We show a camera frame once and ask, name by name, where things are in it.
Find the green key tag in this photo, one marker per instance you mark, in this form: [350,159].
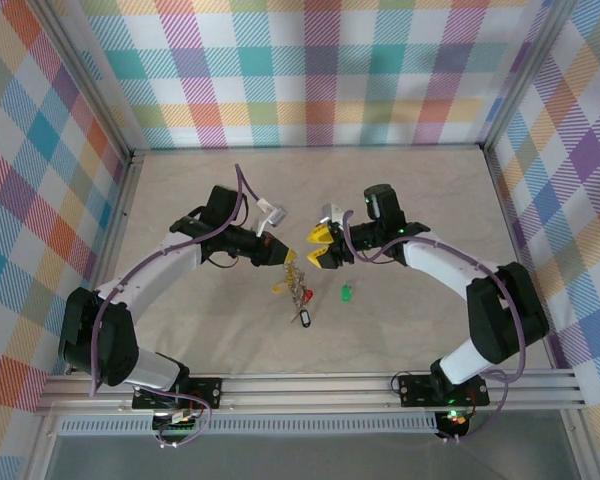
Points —
[347,293]

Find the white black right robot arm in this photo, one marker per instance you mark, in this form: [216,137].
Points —
[445,265]

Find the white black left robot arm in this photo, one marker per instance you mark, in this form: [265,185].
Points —
[145,270]

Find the yellow round key tag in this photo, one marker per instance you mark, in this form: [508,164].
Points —
[279,288]

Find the red key tag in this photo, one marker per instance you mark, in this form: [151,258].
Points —
[308,297]

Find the black key tag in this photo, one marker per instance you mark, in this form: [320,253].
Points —
[306,319]

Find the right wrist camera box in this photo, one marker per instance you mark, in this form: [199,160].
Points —
[334,214]

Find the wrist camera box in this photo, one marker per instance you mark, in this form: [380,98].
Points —
[275,216]
[334,214]

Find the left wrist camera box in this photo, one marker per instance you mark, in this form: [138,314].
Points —
[275,216]

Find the aluminium frame rail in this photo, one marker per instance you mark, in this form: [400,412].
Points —
[305,148]
[515,225]
[122,200]

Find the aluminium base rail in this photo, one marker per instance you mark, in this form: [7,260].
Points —
[305,390]

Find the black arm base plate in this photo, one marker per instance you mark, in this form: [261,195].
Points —
[207,392]
[415,390]

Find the aluminium frame post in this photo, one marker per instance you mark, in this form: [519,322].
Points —
[522,75]
[87,80]

